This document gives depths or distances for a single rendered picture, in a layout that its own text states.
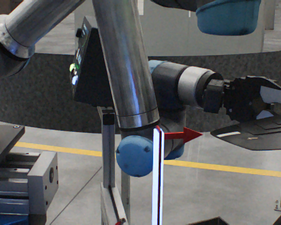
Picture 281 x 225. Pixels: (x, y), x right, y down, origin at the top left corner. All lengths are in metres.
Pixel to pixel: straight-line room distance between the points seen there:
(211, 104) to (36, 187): 0.42
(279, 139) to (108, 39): 0.34
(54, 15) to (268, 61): 1.81
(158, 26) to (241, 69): 4.35
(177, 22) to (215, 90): 6.05
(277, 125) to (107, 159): 0.60
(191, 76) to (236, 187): 2.44
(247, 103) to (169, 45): 6.06
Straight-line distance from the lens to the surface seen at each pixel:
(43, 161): 1.12
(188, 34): 6.86
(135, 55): 0.87
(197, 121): 2.61
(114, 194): 1.26
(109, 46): 0.87
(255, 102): 0.89
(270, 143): 0.69
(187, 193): 3.23
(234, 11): 0.60
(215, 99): 0.82
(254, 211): 3.09
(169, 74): 0.98
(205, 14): 0.61
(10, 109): 2.79
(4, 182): 1.08
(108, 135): 1.25
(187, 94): 0.95
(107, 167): 1.28
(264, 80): 0.87
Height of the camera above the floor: 1.42
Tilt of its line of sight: 17 degrees down
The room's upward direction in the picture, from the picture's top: 1 degrees clockwise
